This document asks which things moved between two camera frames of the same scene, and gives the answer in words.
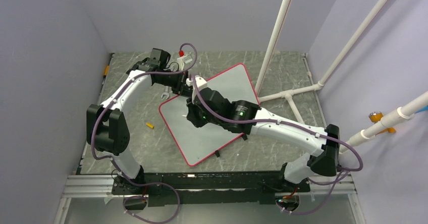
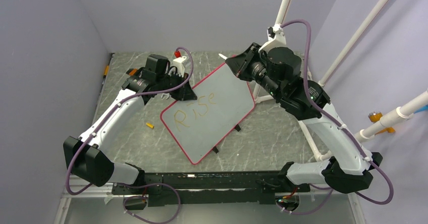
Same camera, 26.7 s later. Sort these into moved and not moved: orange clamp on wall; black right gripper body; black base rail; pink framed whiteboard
Moved: black right gripper body
Not moved: black base rail; pink framed whiteboard; orange clamp on wall
